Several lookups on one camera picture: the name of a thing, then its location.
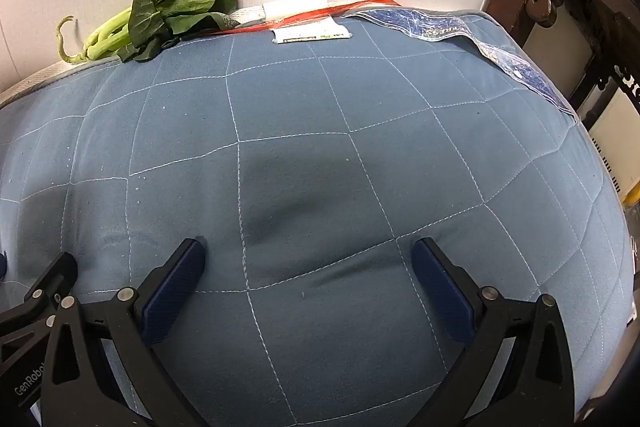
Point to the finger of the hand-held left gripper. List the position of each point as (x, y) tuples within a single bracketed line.
[(2, 264), (52, 277)]

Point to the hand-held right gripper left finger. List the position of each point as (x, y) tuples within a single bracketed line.
[(172, 292)]

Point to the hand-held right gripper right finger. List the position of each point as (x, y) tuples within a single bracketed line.
[(442, 292)]

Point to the clear plastic wrap red strip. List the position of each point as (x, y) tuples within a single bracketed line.
[(515, 67)]

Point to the white sewn mattress label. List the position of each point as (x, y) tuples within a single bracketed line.
[(310, 34)]

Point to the white folded paper strip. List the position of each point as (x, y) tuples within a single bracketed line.
[(295, 6)]

